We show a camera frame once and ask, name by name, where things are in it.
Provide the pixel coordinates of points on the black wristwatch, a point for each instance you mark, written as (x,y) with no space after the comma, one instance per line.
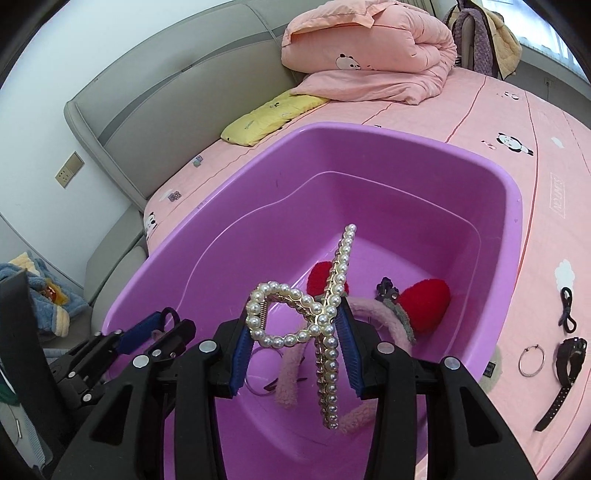
(565,364)

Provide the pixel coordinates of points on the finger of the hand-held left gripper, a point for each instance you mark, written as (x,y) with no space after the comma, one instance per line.
(138,330)
(175,337)

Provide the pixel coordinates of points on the dark panel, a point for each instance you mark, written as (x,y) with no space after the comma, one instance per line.
(18,332)

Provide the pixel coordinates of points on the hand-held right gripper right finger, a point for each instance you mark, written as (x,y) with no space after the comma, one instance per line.
(346,346)

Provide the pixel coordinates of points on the pearl hair claw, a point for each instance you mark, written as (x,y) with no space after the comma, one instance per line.
(330,318)

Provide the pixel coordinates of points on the yellow pillow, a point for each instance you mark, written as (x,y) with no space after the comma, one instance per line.
(263,120)

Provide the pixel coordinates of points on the large silver bangle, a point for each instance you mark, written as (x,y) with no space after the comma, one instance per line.
(248,385)

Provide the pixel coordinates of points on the blue plush blanket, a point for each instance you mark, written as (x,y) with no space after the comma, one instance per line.
(32,286)

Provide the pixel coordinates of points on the pink headband with red pompoms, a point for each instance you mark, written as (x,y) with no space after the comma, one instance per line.
(425,304)

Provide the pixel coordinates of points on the purple plastic basin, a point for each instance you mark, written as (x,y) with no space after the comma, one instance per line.
(369,207)

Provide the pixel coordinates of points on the small silver hoop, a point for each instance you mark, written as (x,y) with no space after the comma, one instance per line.
(520,362)

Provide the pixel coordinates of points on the pink printed bed sheet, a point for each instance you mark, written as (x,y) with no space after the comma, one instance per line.
(508,115)

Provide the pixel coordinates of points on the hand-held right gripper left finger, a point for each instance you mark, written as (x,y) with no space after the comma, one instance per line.
(240,364)

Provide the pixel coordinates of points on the wall socket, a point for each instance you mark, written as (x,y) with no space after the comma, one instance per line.
(69,170)

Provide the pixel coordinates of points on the clothes on chair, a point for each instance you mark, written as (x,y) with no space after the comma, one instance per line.
(480,37)

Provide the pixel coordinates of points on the grey padded headboard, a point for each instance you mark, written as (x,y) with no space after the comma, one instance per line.
(161,115)

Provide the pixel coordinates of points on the brown hair pin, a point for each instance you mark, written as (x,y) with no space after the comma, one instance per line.
(272,384)

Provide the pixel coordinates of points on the folded pink quilt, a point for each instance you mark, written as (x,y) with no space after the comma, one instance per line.
(369,46)

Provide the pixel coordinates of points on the window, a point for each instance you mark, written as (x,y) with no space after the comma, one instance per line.
(554,41)

